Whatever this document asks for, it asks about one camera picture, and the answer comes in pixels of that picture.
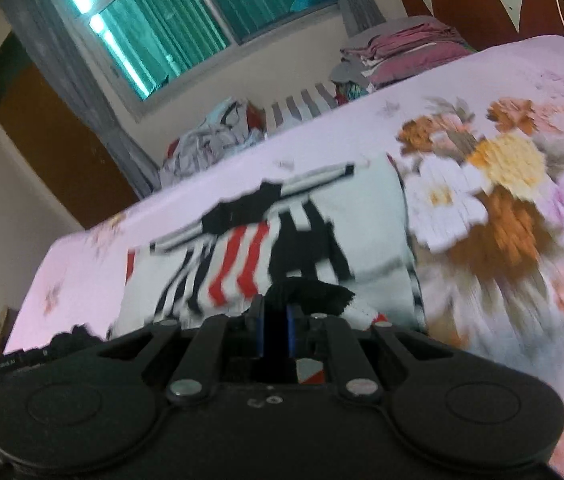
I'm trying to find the colourful patterned cloth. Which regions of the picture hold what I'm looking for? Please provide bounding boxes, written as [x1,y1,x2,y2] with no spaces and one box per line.
[336,82,370,107]

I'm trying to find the stack of folded pink clothes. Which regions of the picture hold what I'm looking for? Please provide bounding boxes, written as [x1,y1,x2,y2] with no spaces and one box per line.
[329,16,475,93]

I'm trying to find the pink floral bed sheet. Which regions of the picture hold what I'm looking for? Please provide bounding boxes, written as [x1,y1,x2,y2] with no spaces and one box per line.
[4,35,564,480]

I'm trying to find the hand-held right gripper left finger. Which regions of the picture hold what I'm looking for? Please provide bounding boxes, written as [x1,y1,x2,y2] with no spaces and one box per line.
[97,294,266,404]

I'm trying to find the grey striped cloth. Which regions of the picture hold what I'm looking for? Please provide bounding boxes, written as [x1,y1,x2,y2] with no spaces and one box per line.
[266,82,339,124]

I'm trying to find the brown wooden door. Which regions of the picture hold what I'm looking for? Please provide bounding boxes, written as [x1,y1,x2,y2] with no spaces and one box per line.
[0,30,139,230]

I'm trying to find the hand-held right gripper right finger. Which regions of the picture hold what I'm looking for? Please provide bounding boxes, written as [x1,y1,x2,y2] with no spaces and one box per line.
[286,304,452,404]

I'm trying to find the striped knit sweater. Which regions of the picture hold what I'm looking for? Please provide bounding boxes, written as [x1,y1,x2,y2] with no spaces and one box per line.
[52,162,430,361]

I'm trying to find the window with teal glass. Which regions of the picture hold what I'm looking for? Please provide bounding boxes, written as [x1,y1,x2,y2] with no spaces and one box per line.
[52,0,343,121]

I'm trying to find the pile of crumpled clothes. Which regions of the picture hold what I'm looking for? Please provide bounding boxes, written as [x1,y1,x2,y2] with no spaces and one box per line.
[158,97,269,187]

